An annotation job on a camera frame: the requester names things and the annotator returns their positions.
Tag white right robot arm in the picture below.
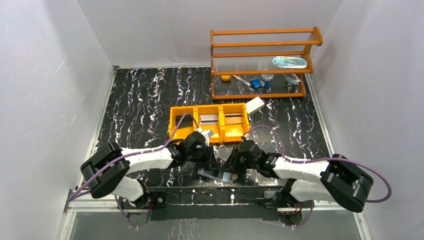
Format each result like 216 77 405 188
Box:
221 140 374 213

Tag small yellow block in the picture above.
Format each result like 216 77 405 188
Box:
220 75 231 83

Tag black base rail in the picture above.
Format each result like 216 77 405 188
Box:
118 186 312 224

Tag brown card in tray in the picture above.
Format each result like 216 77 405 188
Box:
224 113 243 125

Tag white jar blue label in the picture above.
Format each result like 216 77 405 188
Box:
260 74 275 89

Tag teal blister pack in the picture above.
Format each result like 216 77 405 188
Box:
272 56 308 69

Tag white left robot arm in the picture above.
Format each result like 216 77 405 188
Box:
80 129 214 203

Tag orange wooden shelf rack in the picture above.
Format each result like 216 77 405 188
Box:
210 26 324 100

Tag silver card in tray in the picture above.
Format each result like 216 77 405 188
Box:
199 114 219 125

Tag green and white box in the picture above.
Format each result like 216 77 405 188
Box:
245 96 265 116

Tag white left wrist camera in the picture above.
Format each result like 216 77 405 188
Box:
197 127 214 140

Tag yellow three-compartment organizer tray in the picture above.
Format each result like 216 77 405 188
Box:
168 103 251 144

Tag small blue box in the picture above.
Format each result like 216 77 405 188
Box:
250 78 261 89

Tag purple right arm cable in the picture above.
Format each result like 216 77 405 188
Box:
243 124 392 229

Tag white marker pen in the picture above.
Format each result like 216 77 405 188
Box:
232 75 252 87

